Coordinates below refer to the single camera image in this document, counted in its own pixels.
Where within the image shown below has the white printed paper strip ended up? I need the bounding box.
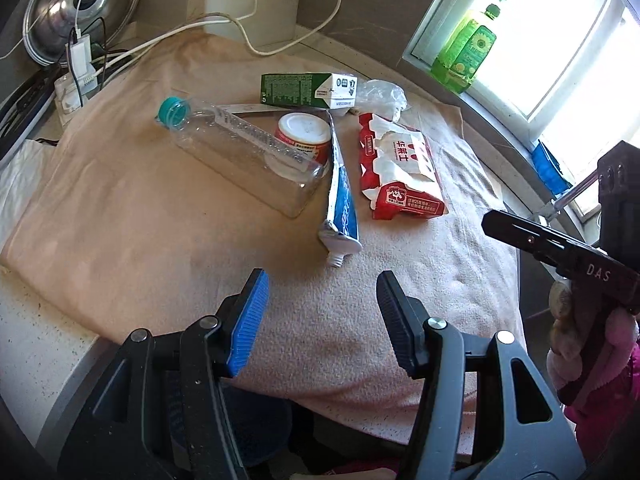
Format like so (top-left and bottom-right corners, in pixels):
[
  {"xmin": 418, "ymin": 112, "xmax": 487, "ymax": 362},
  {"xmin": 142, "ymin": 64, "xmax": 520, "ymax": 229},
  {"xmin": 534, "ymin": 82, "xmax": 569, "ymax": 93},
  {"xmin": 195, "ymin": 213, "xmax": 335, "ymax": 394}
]
[{"xmin": 212, "ymin": 102, "xmax": 281, "ymax": 118}]

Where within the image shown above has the white charger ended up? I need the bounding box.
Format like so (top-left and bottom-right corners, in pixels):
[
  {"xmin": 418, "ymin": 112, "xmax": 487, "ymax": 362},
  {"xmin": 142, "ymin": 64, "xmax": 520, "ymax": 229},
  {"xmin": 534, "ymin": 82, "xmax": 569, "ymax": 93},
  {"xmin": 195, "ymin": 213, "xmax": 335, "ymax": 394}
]
[{"xmin": 66, "ymin": 35, "xmax": 93, "ymax": 78}]

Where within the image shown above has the steel pot lid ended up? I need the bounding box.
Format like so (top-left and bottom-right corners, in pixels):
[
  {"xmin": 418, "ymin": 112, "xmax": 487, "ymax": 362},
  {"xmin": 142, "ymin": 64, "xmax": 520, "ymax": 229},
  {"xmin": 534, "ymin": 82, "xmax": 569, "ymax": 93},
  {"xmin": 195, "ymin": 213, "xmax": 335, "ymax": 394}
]
[{"xmin": 22, "ymin": 0, "xmax": 143, "ymax": 66}]

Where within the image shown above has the clear plastic bag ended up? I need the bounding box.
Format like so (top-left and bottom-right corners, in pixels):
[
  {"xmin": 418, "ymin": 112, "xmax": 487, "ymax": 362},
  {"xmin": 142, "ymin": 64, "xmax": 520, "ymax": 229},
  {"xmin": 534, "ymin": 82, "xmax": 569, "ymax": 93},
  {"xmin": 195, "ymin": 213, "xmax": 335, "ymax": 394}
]
[{"xmin": 357, "ymin": 79, "xmax": 408, "ymax": 121}]

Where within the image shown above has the clear plastic bottle teal cap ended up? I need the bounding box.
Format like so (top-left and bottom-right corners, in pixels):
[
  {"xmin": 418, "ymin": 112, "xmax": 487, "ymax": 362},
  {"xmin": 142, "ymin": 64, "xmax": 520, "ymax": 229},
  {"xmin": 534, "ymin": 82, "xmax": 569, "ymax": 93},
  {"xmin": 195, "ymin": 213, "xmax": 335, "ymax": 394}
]
[{"xmin": 154, "ymin": 96, "xmax": 325, "ymax": 219}]

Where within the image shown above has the white framed window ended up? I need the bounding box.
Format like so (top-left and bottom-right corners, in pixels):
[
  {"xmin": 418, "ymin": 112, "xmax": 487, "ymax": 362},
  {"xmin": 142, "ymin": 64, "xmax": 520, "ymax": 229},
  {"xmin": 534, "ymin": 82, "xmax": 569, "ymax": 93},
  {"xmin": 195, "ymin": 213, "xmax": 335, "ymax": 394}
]
[{"xmin": 402, "ymin": 0, "xmax": 640, "ymax": 221}]

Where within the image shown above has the blue plastic item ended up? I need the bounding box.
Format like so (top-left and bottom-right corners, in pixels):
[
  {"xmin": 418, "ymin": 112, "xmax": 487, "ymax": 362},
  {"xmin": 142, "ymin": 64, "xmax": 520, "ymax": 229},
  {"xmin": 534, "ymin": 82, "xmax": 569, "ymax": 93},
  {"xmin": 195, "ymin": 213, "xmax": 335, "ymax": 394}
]
[{"xmin": 530, "ymin": 141, "xmax": 571, "ymax": 193}]

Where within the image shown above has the thin white charger cable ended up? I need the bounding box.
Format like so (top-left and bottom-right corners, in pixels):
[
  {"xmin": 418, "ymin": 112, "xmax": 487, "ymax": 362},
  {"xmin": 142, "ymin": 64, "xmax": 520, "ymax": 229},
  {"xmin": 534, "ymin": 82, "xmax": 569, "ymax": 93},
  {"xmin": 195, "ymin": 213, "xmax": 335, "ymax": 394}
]
[{"xmin": 0, "ymin": 0, "xmax": 91, "ymax": 58}]

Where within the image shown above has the white cloth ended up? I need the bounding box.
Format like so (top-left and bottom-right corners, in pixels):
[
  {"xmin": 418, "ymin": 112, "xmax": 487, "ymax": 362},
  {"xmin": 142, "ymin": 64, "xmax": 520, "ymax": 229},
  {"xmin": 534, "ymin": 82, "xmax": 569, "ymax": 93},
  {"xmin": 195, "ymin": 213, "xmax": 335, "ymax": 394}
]
[{"xmin": 0, "ymin": 140, "xmax": 56, "ymax": 251}]

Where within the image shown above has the beige towel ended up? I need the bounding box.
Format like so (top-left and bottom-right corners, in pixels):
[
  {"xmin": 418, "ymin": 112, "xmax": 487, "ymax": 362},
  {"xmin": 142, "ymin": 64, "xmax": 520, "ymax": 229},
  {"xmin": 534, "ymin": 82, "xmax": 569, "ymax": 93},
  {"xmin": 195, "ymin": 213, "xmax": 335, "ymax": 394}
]
[{"xmin": 0, "ymin": 25, "xmax": 526, "ymax": 456}]

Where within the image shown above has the white looped power cable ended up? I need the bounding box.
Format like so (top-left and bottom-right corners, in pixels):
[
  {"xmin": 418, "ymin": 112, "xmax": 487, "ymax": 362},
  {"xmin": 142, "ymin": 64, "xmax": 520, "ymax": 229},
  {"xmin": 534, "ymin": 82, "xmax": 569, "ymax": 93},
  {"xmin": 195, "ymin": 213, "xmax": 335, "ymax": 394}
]
[{"xmin": 90, "ymin": 0, "xmax": 358, "ymax": 73}]

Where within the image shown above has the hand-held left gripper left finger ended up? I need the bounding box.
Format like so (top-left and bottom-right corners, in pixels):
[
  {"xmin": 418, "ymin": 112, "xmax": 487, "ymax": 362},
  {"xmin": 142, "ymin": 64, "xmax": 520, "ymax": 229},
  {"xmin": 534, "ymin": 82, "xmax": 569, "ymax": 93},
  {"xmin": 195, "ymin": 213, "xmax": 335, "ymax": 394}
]
[{"xmin": 57, "ymin": 267, "xmax": 271, "ymax": 480}]

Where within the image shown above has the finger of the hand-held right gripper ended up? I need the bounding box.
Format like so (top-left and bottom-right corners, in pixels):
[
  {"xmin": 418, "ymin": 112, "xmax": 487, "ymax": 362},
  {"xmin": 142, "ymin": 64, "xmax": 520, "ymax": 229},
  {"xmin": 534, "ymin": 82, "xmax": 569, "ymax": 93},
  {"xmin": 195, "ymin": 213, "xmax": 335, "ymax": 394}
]
[{"xmin": 481, "ymin": 209, "xmax": 597, "ymax": 275}]

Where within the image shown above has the black appliance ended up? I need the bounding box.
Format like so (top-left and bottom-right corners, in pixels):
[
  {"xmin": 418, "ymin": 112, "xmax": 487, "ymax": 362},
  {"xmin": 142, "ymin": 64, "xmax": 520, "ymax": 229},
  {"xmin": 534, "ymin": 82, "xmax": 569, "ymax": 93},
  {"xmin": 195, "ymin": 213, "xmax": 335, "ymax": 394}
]
[{"xmin": 0, "ymin": 62, "xmax": 63, "ymax": 161}]

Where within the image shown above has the blue toothpaste tube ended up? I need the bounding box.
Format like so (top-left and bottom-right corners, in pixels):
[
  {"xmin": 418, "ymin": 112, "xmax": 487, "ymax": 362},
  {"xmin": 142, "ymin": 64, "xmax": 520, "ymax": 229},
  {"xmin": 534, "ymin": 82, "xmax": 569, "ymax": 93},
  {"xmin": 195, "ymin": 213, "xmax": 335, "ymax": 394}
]
[{"xmin": 318, "ymin": 110, "xmax": 363, "ymax": 267}]

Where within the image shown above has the red cup with white lid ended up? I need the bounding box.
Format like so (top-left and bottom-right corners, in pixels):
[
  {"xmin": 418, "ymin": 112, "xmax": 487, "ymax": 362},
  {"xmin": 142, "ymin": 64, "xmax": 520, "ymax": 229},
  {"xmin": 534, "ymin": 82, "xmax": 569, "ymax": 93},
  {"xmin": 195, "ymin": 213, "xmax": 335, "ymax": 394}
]
[{"xmin": 273, "ymin": 112, "xmax": 332, "ymax": 178}]

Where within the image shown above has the green dish soap bottle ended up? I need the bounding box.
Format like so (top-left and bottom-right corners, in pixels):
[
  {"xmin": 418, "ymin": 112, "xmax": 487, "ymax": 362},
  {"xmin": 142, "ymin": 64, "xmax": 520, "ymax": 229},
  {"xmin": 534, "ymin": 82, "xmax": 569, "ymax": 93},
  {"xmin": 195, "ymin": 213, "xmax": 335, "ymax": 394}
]
[{"xmin": 431, "ymin": 0, "xmax": 498, "ymax": 94}]

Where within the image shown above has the person's right forearm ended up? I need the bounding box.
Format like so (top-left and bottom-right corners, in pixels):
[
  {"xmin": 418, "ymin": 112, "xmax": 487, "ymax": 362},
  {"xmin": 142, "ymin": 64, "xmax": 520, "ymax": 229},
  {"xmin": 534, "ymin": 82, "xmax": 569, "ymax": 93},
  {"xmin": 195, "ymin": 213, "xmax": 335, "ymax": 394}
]
[{"xmin": 564, "ymin": 345, "xmax": 640, "ymax": 466}]

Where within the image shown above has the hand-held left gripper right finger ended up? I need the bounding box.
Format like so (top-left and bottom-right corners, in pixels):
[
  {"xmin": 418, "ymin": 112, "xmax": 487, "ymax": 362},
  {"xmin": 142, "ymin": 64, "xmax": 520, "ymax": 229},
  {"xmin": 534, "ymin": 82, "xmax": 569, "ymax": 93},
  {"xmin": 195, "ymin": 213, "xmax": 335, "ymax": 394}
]
[{"xmin": 376, "ymin": 270, "xmax": 586, "ymax": 480}]

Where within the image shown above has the silver metal rod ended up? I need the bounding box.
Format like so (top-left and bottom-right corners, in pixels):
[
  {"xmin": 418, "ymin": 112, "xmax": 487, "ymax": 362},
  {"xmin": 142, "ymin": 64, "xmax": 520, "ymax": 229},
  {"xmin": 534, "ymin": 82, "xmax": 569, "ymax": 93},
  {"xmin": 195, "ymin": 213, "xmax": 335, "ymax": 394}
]
[{"xmin": 535, "ymin": 169, "xmax": 601, "ymax": 222}]

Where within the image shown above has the red and white wipes packet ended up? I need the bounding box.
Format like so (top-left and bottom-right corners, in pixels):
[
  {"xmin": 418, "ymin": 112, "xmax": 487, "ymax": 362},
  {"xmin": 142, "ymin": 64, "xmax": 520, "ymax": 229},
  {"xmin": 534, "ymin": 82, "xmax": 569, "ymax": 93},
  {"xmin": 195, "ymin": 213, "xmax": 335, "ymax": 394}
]
[{"xmin": 358, "ymin": 112, "xmax": 447, "ymax": 221}]

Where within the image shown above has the person's right hand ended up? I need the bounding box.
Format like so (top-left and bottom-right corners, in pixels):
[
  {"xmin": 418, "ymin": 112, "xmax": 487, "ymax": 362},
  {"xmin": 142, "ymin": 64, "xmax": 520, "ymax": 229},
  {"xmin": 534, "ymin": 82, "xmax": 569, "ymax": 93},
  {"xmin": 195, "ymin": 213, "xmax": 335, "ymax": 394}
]
[{"xmin": 546, "ymin": 279, "xmax": 640, "ymax": 391}]

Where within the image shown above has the green and white milk carton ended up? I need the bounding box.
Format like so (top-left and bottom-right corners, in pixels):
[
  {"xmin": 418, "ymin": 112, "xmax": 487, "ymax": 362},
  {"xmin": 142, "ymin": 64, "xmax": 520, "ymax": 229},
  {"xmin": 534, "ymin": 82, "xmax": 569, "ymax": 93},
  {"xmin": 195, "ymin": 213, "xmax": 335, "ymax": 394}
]
[{"xmin": 260, "ymin": 73, "xmax": 357, "ymax": 111}]

